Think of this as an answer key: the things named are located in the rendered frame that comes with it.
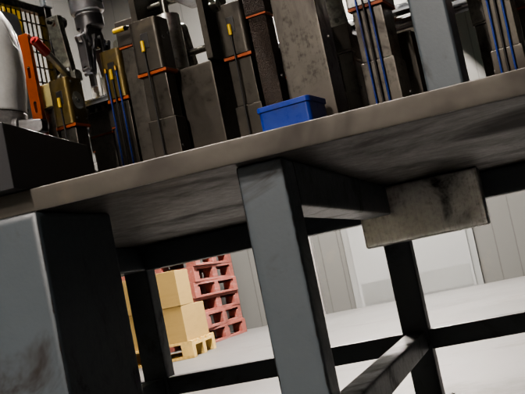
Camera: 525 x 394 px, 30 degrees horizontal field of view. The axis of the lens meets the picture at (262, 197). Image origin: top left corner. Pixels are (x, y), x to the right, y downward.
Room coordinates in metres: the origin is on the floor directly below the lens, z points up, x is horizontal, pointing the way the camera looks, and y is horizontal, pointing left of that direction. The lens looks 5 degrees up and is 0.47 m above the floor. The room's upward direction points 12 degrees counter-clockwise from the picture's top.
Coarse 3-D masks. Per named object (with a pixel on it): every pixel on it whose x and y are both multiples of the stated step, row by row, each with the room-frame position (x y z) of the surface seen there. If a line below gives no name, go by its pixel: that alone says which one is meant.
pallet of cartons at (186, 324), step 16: (176, 272) 7.74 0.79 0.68; (160, 288) 7.72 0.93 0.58; (176, 288) 7.70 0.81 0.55; (128, 304) 7.78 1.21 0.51; (176, 304) 7.70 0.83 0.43; (192, 304) 8.00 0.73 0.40; (176, 320) 7.72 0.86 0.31; (192, 320) 7.93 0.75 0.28; (176, 336) 7.72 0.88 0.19; (192, 336) 7.85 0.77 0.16; (208, 336) 8.23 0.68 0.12; (192, 352) 7.70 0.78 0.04
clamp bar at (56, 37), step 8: (56, 16) 2.36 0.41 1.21; (48, 24) 2.36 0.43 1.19; (56, 24) 2.37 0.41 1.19; (64, 24) 2.40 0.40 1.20; (48, 32) 2.38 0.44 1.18; (56, 32) 2.37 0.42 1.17; (64, 32) 2.38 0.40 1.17; (56, 40) 2.38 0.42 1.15; (64, 40) 2.37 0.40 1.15; (56, 48) 2.38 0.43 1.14; (64, 48) 2.37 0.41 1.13; (56, 56) 2.39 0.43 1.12; (64, 56) 2.38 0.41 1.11; (72, 56) 2.39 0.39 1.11; (64, 64) 2.38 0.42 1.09; (72, 64) 2.39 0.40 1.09; (72, 72) 2.38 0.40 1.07
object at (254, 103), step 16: (240, 0) 2.09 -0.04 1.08; (224, 16) 2.11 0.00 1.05; (240, 16) 2.09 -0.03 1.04; (224, 32) 2.11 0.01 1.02; (240, 32) 2.10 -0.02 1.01; (224, 48) 2.11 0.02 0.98; (240, 48) 2.10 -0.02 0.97; (240, 64) 2.11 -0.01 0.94; (256, 64) 2.12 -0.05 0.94; (240, 80) 2.10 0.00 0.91; (256, 80) 2.11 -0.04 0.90; (240, 96) 2.12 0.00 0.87; (256, 96) 2.10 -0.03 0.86; (240, 112) 2.12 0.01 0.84; (256, 112) 2.10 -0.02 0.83; (240, 128) 2.12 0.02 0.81; (256, 128) 2.11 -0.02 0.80
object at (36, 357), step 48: (0, 240) 1.64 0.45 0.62; (48, 240) 1.64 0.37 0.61; (96, 240) 1.83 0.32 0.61; (0, 288) 1.64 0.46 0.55; (48, 288) 1.62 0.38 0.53; (96, 288) 1.79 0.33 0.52; (0, 336) 1.65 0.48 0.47; (48, 336) 1.62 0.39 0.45; (96, 336) 1.75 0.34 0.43; (0, 384) 1.65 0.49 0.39; (48, 384) 1.63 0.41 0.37; (96, 384) 1.72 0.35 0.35
